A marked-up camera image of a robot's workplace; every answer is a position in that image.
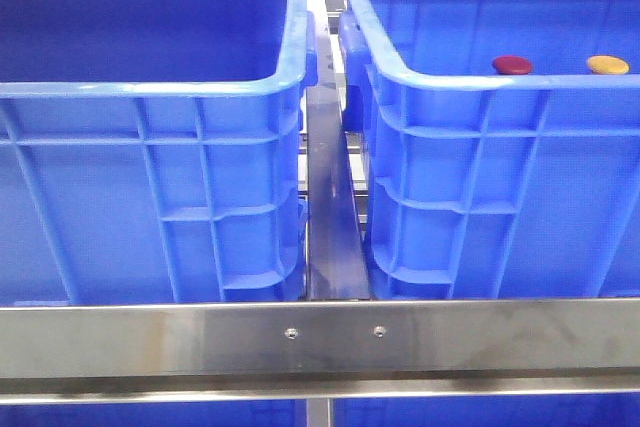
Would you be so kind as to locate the blue plastic crate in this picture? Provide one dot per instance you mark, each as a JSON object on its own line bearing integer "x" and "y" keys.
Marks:
{"x": 485, "y": 186}
{"x": 149, "y": 150}

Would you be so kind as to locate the steel centre divider bar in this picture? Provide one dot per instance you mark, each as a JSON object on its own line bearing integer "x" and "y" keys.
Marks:
{"x": 337, "y": 270}

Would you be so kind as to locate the lower left blue crate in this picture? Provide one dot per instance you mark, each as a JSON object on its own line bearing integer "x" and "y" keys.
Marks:
{"x": 215, "y": 413}

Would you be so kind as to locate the lower right blue crate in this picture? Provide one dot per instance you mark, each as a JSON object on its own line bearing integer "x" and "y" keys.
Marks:
{"x": 518, "y": 410}

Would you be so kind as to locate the left blue plastic crate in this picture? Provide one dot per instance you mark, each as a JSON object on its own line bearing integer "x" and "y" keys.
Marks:
{"x": 149, "y": 150}

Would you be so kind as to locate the yellow mushroom push button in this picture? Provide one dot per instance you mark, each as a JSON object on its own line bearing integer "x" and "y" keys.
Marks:
{"x": 607, "y": 65}

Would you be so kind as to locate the red mushroom push button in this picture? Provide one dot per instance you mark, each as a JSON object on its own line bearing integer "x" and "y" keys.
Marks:
{"x": 512, "y": 65}

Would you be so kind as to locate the right blue plastic crate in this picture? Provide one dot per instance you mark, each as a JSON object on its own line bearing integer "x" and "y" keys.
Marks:
{"x": 485, "y": 186}

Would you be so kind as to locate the steel front shelf rail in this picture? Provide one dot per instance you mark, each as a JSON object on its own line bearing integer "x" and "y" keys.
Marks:
{"x": 334, "y": 349}

